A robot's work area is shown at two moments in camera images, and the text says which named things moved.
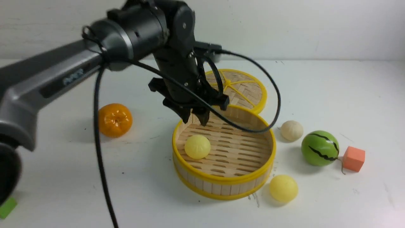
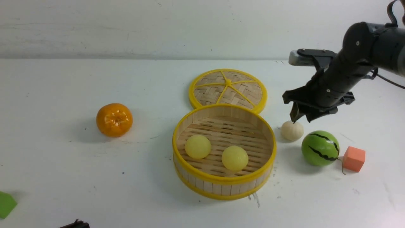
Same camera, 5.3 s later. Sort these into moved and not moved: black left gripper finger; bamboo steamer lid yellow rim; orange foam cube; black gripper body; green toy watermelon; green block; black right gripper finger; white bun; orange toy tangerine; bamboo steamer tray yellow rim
Moved: black left gripper finger; black gripper body; black right gripper finger
Not moved: green block; orange toy tangerine; green toy watermelon; orange foam cube; white bun; bamboo steamer tray yellow rim; bamboo steamer lid yellow rim
